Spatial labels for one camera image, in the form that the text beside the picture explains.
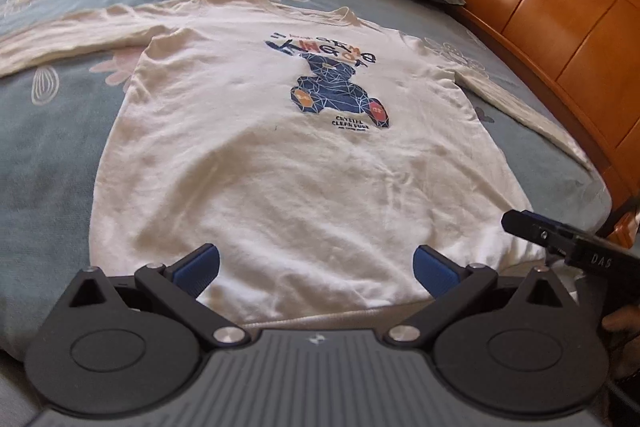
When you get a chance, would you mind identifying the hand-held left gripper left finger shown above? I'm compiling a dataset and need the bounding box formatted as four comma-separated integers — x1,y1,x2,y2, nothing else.
62,243,251,350

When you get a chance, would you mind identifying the wooden headboard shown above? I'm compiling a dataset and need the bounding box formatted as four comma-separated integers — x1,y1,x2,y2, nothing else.
395,0,640,253

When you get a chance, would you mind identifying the white long-sleeved printed shirt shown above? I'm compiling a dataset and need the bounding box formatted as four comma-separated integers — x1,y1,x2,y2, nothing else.
0,0,598,325

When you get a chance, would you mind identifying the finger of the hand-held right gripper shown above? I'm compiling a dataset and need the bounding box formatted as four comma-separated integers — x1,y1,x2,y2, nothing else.
501,208,576,258

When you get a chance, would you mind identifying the blue floral bed sheet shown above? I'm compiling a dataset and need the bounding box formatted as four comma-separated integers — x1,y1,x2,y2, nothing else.
0,0,613,363

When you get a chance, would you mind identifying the person's right hand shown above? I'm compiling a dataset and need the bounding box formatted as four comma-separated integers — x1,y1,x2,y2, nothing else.
600,307,640,383

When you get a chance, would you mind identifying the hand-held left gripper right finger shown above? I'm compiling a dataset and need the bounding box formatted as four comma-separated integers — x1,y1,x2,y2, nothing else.
385,244,581,350

